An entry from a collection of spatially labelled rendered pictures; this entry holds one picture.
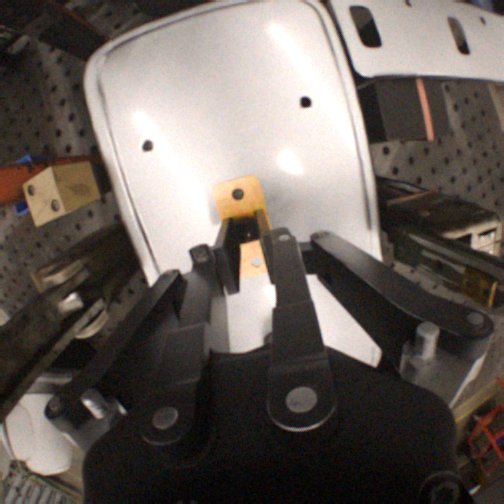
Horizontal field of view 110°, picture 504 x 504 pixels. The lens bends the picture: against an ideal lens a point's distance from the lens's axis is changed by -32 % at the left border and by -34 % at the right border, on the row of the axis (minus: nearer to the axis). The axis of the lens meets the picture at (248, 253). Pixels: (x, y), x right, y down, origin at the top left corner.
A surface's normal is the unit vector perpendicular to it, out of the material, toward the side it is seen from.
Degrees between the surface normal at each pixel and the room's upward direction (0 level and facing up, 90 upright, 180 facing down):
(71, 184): 90
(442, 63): 0
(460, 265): 78
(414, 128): 0
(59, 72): 0
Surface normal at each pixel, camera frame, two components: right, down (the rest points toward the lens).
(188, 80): 0.01, 0.37
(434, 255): -0.94, 0.32
